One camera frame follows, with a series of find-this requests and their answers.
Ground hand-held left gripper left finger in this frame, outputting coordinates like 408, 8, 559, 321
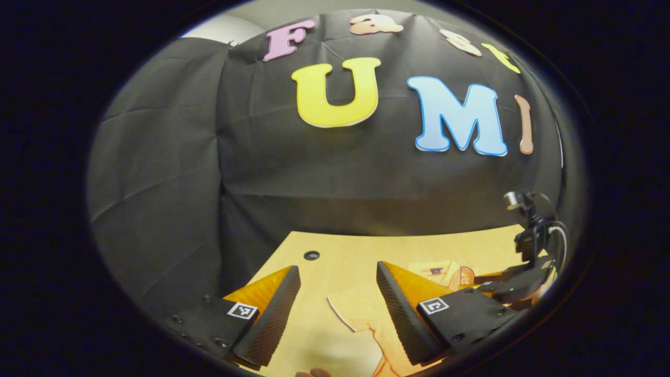
165, 265, 303, 372

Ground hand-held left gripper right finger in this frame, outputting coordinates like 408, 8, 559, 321
376, 261, 524, 367

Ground orange T-shirt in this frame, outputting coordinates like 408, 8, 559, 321
327, 260, 476, 377

